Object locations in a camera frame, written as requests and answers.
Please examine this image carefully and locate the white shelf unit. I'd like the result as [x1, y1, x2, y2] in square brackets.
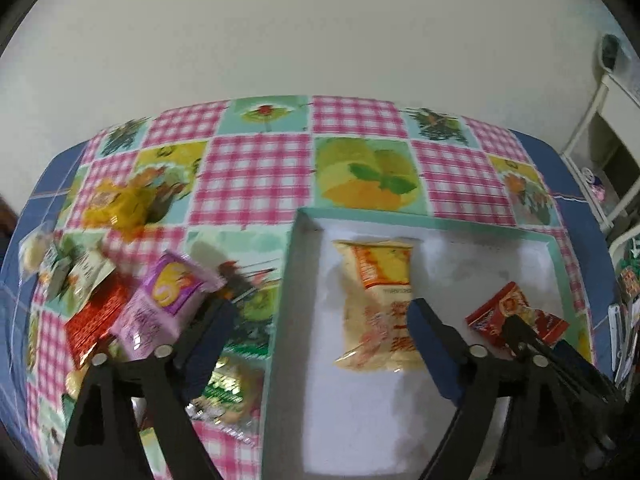
[560, 34, 640, 233]

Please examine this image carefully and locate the clear packet round rice cracker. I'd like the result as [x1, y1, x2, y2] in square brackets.
[18, 230, 52, 281]

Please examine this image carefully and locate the white leafy snack packet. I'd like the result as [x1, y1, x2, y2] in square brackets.
[67, 249, 116, 309]

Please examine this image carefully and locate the orange yellow snack packet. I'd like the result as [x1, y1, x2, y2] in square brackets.
[333, 240, 424, 372]

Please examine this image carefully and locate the green white cracker packet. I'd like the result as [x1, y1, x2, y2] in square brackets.
[39, 243, 72, 301]

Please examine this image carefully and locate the mint green shallow box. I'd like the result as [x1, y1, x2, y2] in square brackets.
[262, 208, 585, 479]

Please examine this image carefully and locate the pink swiss roll packet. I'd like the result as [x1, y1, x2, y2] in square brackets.
[110, 250, 226, 361]

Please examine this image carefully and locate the red nice snack packet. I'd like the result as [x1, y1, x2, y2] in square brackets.
[464, 280, 571, 350]

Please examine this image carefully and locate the pink plaid fruit tablecloth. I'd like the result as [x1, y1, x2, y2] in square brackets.
[22, 94, 599, 480]

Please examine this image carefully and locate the green cow biscuit packet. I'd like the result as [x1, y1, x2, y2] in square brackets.
[186, 356, 264, 446]

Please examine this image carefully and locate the red patterned snack packet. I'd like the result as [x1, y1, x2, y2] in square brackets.
[65, 272, 134, 370]

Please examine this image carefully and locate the yellow cake packet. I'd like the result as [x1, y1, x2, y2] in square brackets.
[81, 180, 156, 242]

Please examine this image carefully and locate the blue checked tablecloth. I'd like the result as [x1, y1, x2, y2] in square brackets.
[1, 117, 616, 477]

